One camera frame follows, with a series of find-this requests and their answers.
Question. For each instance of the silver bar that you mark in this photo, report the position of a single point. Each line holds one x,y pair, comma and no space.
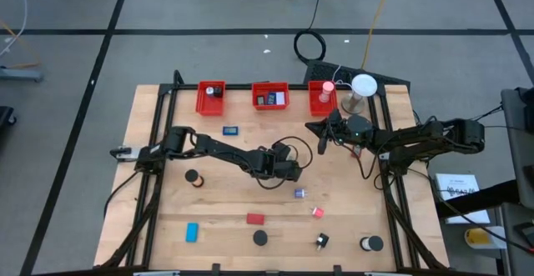
156,273
388,274

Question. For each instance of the black beam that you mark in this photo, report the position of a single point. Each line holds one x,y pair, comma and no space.
480,197

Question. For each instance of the red plastic basket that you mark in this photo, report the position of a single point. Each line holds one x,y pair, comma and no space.
317,107
271,107
208,107

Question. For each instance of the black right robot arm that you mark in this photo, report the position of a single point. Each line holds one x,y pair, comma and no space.
417,138

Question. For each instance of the black capped hourglass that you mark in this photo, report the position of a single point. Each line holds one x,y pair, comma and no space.
260,237

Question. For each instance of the grey metal cabinet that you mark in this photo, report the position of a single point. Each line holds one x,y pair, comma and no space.
517,163

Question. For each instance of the white bulb lamp metal base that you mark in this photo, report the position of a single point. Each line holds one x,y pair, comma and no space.
364,85

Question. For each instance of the pink sand hourglass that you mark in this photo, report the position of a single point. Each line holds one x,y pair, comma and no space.
328,86

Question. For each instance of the blue digital timer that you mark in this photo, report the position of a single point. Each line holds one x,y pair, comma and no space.
230,131
271,98

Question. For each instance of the black bracket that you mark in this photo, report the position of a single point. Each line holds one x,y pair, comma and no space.
337,269
215,267

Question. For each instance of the grey furniture leg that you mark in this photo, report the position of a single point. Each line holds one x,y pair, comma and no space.
21,75

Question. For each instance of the red plug adapter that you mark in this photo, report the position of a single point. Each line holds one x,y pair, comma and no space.
318,213

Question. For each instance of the white printed box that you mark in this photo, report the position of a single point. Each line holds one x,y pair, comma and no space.
454,182

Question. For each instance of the black chair base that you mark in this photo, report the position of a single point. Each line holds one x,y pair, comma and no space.
5,119

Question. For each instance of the orange sand black hourglass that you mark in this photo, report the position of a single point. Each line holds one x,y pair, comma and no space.
192,175

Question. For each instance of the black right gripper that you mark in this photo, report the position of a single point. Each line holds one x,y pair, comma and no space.
356,132

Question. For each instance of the yellow white container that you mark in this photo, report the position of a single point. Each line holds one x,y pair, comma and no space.
477,237

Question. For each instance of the purple plug adapter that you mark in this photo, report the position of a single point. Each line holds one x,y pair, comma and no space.
299,193

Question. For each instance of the black white plug adapter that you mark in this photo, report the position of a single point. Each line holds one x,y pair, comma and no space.
321,239

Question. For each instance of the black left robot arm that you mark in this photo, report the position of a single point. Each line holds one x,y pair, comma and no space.
225,153

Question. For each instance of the white sand black hourglass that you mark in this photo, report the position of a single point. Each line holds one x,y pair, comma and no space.
375,243

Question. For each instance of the black digital timer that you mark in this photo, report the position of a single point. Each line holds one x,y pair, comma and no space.
261,100

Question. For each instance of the cyan rectangular block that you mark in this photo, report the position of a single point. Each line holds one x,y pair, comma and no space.
192,232

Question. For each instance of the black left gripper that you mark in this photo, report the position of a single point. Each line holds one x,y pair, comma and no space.
288,169

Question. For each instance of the white rectangular block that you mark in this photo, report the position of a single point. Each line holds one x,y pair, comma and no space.
280,98

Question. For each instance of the red rectangular block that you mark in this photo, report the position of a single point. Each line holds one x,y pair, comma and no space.
255,219

